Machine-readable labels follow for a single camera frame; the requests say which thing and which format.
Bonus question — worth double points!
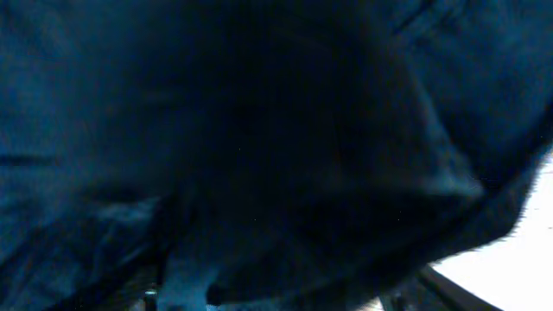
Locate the navy blue shorts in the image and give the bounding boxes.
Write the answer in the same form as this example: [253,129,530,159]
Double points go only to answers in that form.
[1,0,552,310]

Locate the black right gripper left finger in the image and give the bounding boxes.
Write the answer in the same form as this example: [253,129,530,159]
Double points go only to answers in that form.
[124,267,158,311]

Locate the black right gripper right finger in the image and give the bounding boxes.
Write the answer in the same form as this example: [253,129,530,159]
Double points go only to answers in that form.
[379,263,505,311]

